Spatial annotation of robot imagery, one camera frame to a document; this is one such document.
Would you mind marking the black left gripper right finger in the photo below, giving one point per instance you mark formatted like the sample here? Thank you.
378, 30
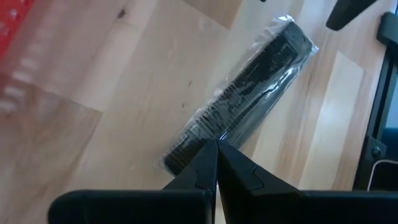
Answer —
280, 208

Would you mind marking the grey metal strip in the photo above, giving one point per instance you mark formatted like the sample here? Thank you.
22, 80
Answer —
248, 90

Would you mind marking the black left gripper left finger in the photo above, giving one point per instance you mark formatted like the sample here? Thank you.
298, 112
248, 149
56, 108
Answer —
186, 208

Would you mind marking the red plastic slotted basket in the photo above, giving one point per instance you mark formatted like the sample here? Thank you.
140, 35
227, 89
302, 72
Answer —
12, 18

